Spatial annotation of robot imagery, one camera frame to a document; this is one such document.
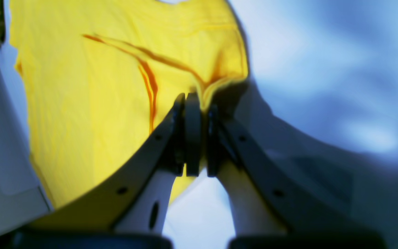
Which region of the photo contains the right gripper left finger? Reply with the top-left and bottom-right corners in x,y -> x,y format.
11,93 -> 201,249

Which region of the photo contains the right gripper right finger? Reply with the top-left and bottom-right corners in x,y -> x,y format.
207,104 -> 387,249

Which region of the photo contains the orange yellow T-shirt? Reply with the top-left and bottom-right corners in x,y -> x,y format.
10,0 -> 248,209

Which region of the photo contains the grey box left corner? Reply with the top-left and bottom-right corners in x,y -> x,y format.
0,52 -> 53,242

